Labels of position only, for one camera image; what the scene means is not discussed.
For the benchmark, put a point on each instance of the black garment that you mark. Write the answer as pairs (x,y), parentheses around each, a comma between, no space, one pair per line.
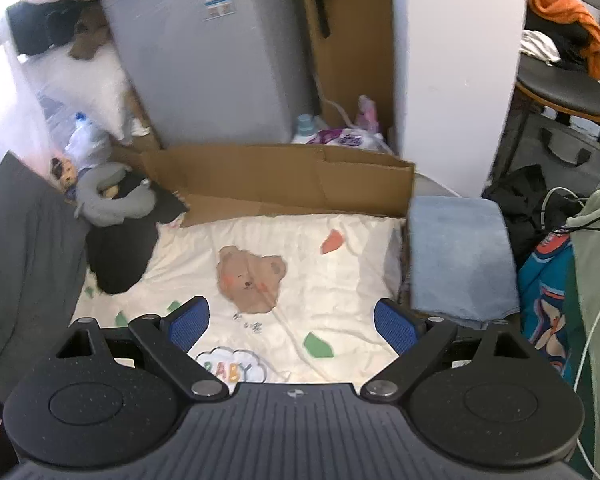
(525,205)

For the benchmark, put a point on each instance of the grey quilt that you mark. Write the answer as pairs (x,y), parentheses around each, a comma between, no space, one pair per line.
(30,260)

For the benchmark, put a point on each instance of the brown plush cloth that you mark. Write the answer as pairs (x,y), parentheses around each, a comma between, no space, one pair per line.
(90,40)

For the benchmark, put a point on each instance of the teddy bear toy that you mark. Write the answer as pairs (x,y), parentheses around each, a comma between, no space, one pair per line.
(62,172)

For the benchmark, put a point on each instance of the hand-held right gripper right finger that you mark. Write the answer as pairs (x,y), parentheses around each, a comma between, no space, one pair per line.
(394,326)

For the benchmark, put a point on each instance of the green garment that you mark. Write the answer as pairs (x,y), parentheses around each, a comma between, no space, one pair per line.
(597,310)

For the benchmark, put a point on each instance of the brown cardboard sheet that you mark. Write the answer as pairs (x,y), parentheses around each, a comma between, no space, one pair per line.
(280,175)

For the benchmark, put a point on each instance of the white printed bed sheet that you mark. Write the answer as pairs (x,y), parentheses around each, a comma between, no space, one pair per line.
(330,285)

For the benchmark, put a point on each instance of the grey neck pillow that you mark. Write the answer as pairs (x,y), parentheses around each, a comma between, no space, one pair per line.
(105,205)

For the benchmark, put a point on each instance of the black clothes heap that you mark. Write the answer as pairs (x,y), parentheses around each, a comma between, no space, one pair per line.
(40,25)

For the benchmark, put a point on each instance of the pink packet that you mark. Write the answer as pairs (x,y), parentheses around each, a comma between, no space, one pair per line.
(367,112)

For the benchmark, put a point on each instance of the orange cloth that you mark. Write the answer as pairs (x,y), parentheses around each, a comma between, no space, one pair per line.
(565,0)

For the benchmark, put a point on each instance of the blue jeans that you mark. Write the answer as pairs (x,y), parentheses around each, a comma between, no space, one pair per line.
(460,260)

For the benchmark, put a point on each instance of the clear plastic bags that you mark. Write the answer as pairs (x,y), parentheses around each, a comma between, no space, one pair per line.
(80,135)

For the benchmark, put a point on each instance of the white pillow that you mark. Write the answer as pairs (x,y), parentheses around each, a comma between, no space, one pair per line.
(90,90)

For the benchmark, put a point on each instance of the blue cartoon print cloth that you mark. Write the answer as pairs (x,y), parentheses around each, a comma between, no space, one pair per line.
(547,300)

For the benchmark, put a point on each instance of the light blue detergent bottle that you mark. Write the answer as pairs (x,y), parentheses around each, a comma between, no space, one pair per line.
(304,127)

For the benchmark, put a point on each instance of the white crumpled cloth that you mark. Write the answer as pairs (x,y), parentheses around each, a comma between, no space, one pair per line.
(537,47)

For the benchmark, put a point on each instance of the black clothing pile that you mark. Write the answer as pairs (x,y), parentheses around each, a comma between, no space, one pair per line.
(120,255)

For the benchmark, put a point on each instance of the grey bag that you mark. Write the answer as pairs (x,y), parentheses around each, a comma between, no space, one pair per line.
(555,155)

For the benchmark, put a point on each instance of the round black stool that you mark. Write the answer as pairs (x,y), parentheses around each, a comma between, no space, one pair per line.
(565,87)

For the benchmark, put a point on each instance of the upright cardboard sheet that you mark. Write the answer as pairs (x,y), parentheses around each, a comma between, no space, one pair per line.
(360,50)

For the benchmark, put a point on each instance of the purple white packet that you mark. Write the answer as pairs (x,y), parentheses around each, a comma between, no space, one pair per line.
(345,139)

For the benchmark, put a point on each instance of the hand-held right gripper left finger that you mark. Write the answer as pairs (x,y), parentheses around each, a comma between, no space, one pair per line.
(187,324)

